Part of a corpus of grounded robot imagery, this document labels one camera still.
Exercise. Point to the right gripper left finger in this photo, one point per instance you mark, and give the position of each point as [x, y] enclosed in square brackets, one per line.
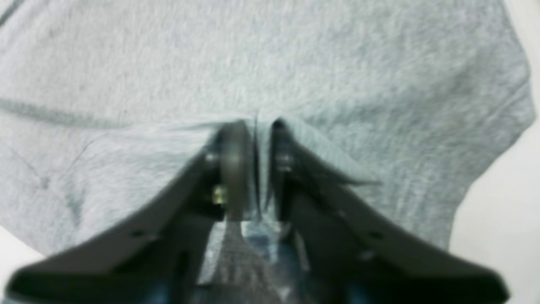
[155, 255]

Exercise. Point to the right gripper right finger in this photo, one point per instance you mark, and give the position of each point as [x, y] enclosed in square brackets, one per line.
[350, 254]

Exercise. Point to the grey T-shirt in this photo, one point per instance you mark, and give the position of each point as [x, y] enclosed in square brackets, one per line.
[104, 101]

